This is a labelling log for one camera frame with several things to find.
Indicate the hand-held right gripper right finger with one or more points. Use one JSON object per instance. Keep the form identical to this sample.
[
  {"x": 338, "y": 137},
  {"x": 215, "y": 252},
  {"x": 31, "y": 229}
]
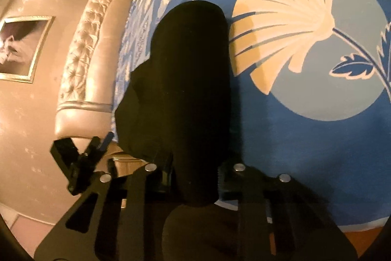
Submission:
[{"x": 253, "y": 187}]

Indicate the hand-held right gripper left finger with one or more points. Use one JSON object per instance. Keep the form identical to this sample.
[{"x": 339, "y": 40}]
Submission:
[{"x": 143, "y": 187}]

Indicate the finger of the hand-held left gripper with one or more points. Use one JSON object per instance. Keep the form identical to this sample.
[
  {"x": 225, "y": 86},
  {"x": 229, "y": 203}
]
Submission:
[
  {"x": 105, "y": 143},
  {"x": 56, "y": 152}
]

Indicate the black pants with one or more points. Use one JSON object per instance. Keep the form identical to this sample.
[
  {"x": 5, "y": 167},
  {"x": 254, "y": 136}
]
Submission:
[{"x": 189, "y": 96}]

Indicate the blue patterned bed sheet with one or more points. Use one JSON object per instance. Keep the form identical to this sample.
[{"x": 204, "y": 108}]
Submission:
[{"x": 305, "y": 141}]

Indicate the cream tufted headboard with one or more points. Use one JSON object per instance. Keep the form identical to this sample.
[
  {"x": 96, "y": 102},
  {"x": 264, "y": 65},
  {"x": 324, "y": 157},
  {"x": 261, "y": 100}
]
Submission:
[{"x": 82, "y": 65}]

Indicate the framed wall picture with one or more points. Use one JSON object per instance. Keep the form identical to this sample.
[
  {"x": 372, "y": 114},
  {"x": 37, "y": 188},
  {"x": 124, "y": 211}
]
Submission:
[{"x": 21, "y": 47}]

